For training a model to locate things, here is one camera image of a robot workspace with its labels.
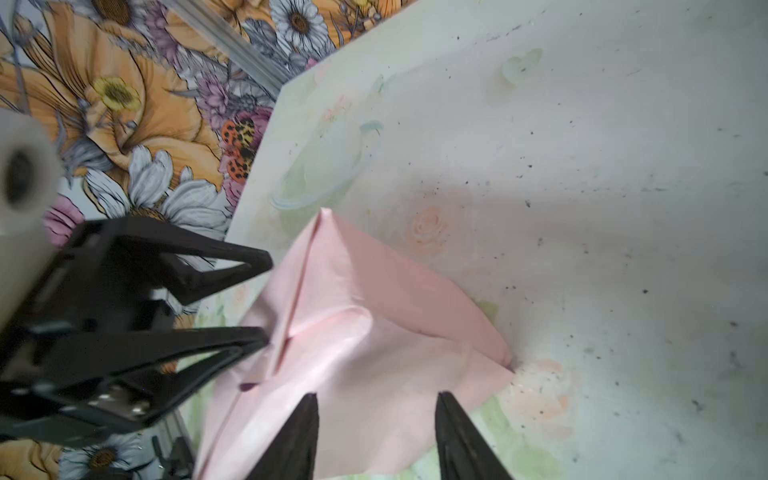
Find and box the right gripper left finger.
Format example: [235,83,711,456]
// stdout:
[246,393,319,480]

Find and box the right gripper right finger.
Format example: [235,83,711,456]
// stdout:
[435,391,513,480]

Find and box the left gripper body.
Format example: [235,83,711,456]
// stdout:
[1,110,62,326]

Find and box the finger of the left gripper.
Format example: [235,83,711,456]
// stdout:
[24,217,273,331]
[1,327,269,447]

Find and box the purple wrapping paper sheet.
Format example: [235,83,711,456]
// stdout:
[194,209,512,479]

